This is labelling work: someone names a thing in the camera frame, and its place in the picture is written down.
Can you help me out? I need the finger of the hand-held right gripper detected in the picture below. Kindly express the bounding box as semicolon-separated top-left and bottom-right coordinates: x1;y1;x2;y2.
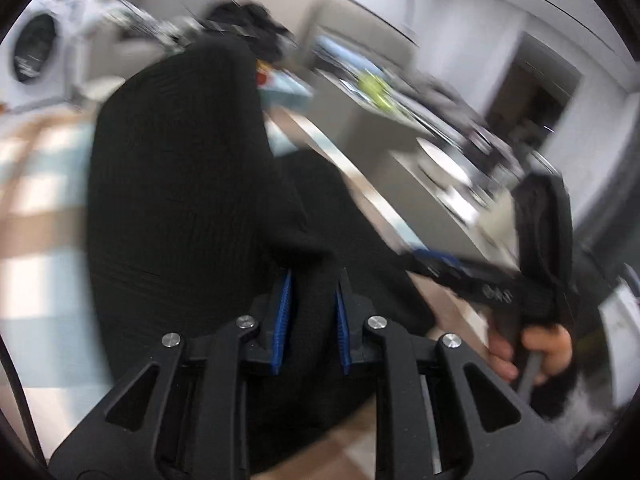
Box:
400;247;467;291

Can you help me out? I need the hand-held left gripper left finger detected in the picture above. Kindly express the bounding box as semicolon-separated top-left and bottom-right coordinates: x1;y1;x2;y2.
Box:
47;267;293;480

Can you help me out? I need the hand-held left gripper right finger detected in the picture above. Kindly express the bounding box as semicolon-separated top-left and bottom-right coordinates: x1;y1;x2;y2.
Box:
334;269;581;480

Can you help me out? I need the black knit sweater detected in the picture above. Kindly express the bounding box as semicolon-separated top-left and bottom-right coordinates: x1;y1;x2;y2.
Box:
86;37;436;476

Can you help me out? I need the pile of black clothes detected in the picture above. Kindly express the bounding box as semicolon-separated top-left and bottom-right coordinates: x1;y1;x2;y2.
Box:
207;2;296;58

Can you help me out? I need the person's right hand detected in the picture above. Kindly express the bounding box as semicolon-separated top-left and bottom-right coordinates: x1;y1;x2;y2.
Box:
487;322;574;386

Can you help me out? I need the white tissue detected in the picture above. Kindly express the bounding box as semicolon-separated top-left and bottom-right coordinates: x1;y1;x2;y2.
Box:
440;185;482;227

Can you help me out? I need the white bowl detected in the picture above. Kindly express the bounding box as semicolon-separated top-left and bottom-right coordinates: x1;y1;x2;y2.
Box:
415;137;474;187

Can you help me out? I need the cluttered kitchen counter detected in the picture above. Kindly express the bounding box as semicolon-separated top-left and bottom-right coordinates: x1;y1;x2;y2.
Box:
310;71;437;196

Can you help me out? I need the green frog teapot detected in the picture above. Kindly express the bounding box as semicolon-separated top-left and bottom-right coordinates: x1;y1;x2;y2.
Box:
357;70;392;111

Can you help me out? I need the side table with teal cloth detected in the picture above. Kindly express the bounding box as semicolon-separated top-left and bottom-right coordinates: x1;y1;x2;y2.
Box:
260;76;316;111

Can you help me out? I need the blue pillow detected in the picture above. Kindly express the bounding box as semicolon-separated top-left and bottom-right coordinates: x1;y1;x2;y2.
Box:
315;35;362;64

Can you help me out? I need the white washing machine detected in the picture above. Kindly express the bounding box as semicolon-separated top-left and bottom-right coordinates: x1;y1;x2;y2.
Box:
7;0;83;111

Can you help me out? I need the black cable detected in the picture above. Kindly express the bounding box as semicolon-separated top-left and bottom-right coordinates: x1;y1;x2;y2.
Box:
0;335;43;463

